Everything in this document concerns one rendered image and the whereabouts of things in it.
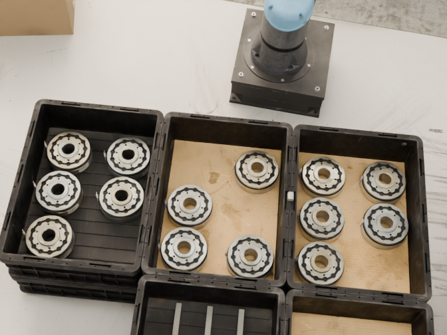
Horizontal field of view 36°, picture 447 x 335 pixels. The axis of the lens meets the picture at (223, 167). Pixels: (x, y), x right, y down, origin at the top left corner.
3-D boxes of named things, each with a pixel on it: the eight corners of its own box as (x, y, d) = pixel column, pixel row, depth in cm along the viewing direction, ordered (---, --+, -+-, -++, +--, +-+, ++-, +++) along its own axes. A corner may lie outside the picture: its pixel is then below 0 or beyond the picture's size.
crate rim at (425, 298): (292, 128, 162) (293, 123, 160) (420, 141, 162) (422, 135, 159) (285, 291, 142) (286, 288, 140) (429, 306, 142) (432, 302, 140)
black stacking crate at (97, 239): (46, 125, 170) (37, 100, 160) (165, 137, 170) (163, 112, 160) (8, 278, 151) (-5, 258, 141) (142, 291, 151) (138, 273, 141)
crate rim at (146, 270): (165, 115, 162) (165, 110, 160) (292, 128, 162) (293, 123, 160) (140, 277, 143) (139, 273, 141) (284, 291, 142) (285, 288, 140)
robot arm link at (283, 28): (254, 42, 174) (259, 7, 162) (269, 2, 180) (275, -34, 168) (300, 55, 173) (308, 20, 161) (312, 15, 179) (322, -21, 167)
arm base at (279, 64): (261, 24, 189) (265, 0, 181) (313, 41, 188) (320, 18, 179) (242, 66, 183) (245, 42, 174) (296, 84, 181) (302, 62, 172)
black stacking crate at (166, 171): (167, 137, 170) (165, 112, 160) (286, 149, 170) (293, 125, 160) (144, 291, 151) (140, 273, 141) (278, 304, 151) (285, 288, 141)
